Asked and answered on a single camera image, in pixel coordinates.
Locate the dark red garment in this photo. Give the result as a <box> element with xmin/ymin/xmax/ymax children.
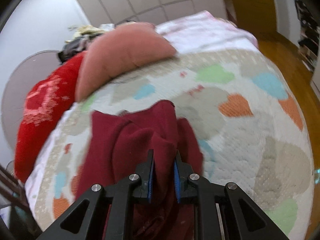
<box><xmin>76</xmin><ymin>100</ymin><xmax>203</xmax><ymax>239</ymax></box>

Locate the pile of clothes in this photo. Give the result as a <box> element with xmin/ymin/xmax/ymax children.
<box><xmin>57</xmin><ymin>23</ymin><xmax>116</xmax><ymax>65</ymax></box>

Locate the red floral blanket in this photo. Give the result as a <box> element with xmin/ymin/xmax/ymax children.
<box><xmin>14</xmin><ymin>51</ymin><xmax>86</xmax><ymax>183</ymax></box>

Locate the white fleece sheet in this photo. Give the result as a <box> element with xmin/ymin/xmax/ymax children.
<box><xmin>156</xmin><ymin>11</ymin><xmax>259</xmax><ymax>54</ymax></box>

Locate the wooden door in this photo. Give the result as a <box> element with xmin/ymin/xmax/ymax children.
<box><xmin>232</xmin><ymin>0</ymin><xmax>277</xmax><ymax>35</ymax></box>

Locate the pink corduroy pillow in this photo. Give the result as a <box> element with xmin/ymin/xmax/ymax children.
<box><xmin>75</xmin><ymin>22</ymin><xmax>177</xmax><ymax>102</ymax></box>

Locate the cluttered shelf rack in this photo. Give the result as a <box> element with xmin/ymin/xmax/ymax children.
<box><xmin>295</xmin><ymin>0</ymin><xmax>319</xmax><ymax>73</ymax></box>

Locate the heart patterned quilt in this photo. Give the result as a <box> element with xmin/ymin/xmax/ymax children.
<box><xmin>25</xmin><ymin>49</ymin><xmax>314</xmax><ymax>239</ymax></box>

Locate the round grey headboard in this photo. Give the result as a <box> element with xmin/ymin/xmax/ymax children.
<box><xmin>1</xmin><ymin>50</ymin><xmax>60</xmax><ymax>150</ymax></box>

